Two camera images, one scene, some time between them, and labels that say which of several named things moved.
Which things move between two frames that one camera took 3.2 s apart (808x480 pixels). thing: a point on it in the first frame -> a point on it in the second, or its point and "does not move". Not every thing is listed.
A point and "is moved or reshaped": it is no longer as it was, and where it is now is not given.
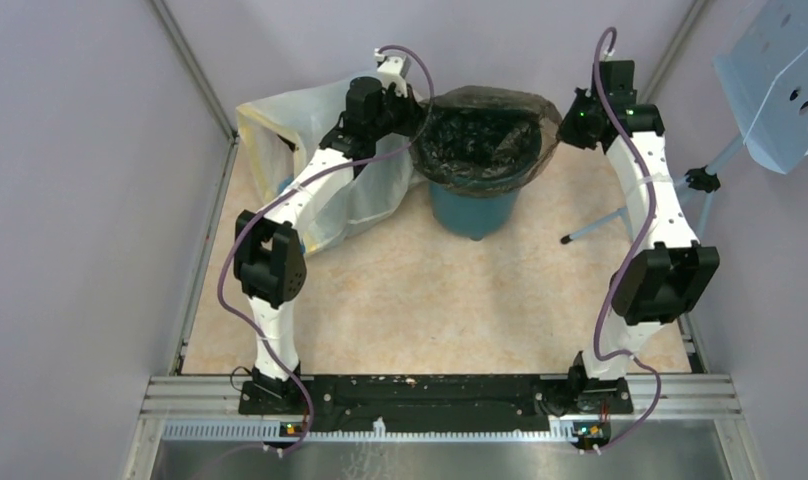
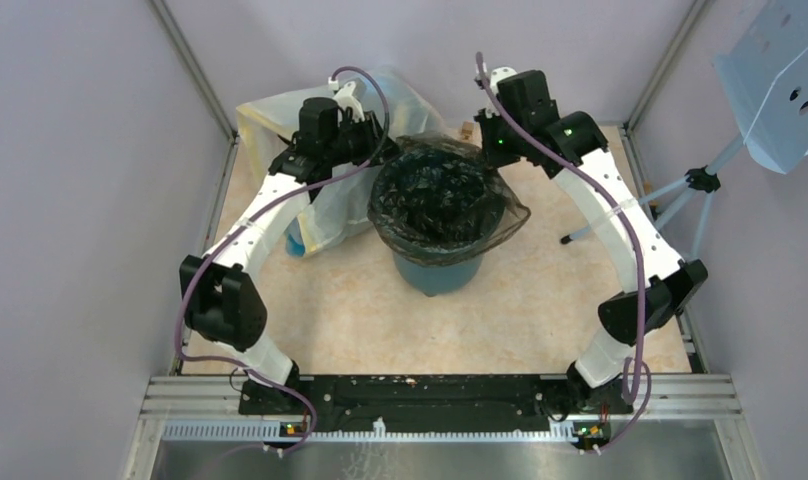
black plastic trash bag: x=484 y=141 is moved or reshaped
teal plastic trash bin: x=474 y=217 -> x=433 y=279
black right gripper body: x=574 y=128 -> x=500 y=142
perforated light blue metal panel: x=777 y=81 does not move
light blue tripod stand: x=702 y=180 does not move
